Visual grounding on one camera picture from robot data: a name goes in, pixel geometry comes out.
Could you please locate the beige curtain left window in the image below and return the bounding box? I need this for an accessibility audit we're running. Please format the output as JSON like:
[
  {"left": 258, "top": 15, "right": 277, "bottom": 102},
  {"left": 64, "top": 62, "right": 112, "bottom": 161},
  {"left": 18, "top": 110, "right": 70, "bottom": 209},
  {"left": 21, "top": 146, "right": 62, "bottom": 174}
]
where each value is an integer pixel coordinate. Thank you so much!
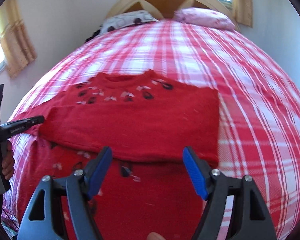
[{"left": 0, "top": 0, "right": 37, "bottom": 79}]

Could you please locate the beige curtain right window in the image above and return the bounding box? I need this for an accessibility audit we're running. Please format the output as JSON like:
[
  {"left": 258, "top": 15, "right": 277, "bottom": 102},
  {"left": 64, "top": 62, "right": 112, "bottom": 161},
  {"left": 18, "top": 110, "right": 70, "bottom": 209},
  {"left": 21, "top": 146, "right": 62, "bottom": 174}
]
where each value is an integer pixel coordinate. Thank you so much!
[{"left": 232, "top": 0, "right": 253, "bottom": 28}]

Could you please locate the person's right hand fingertip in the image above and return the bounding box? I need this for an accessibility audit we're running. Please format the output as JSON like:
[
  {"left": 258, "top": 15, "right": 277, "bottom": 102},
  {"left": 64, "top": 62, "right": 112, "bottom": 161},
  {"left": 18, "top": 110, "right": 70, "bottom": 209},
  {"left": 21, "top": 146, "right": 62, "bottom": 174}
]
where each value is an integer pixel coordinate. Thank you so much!
[{"left": 146, "top": 232, "right": 165, "bottom": 240}]

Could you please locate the cream arched wooden headboard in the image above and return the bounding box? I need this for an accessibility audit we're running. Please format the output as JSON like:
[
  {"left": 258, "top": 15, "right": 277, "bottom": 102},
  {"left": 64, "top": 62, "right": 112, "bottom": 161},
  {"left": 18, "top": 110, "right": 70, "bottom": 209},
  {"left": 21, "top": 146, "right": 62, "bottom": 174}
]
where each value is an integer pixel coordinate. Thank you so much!
[{"left": 106, "top": 0, "right": 240, "bottom": 32}]

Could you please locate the red knitted sweater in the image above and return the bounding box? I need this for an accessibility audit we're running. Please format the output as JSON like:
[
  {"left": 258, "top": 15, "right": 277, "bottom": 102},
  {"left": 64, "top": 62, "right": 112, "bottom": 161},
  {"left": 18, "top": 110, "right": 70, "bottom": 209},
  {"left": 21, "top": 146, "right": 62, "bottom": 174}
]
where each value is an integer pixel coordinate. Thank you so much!
[{"left": 17, "top": 70, "right": 219, "bottom": 239}]

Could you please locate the white patterned pillow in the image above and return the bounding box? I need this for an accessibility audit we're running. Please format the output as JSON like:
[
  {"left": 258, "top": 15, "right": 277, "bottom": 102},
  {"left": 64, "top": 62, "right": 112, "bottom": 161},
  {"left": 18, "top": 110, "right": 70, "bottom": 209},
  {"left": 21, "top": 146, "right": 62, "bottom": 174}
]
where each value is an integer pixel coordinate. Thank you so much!
[{"left": 100, "top": 10, "right": 158, "bottom": 35}]

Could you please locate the black cloth beside pillow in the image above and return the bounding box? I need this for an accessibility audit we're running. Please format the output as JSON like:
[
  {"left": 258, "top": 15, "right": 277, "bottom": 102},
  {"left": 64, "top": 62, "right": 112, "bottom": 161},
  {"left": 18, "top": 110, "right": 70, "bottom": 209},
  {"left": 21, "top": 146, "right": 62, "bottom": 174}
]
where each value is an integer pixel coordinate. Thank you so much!
[{"left": 85, "top": 29, "right": 101, "bottom": 43}]

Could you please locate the beige curtain window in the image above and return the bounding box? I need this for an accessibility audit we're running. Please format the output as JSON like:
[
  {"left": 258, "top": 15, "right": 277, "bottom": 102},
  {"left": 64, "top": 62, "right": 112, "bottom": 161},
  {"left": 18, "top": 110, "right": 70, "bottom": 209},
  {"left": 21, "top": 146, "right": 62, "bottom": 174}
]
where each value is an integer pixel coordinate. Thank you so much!
[
  {"left": 0, "top": 0, "right": 37, "bottom": 79},
  {"left": 232, "top": 0, "right": 253, "bottom": 28}
]

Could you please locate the pink pillow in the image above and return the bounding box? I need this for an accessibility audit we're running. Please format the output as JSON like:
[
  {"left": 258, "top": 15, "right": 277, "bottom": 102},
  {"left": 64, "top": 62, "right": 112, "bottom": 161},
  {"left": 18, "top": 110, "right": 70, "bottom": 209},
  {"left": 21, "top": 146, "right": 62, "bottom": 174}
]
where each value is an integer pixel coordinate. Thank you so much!
[{"left": 173, "top": 7, "right": 235, "bottom": 31}]

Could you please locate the person's left hand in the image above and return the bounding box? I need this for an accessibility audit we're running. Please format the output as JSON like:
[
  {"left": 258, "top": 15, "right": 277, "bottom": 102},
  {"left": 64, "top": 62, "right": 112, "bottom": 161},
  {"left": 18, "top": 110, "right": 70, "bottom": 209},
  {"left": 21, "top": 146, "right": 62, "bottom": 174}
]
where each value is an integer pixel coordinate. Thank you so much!
[{"left": 1, "top": 140, "right": 15, "bottom": 180}]

